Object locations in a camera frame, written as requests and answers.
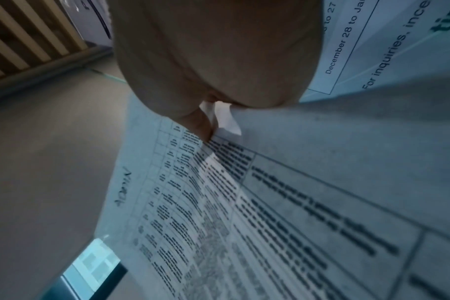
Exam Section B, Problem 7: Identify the person's right hand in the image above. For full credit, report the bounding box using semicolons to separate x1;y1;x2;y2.
107;0;326;142

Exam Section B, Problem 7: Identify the printed paper sheet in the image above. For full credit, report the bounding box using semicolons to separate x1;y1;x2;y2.
93;93;450;300

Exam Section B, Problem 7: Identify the white board black print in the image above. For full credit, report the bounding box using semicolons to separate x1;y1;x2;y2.
61;0;115;47

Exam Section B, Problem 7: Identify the large printed notice poster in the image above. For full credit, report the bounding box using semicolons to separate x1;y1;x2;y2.
299;0;450;103

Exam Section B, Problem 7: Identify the wooden slatted panel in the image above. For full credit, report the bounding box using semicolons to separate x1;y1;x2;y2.
0;0;89;86

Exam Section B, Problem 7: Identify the window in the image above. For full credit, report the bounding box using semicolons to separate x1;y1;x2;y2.
59;237;129;300

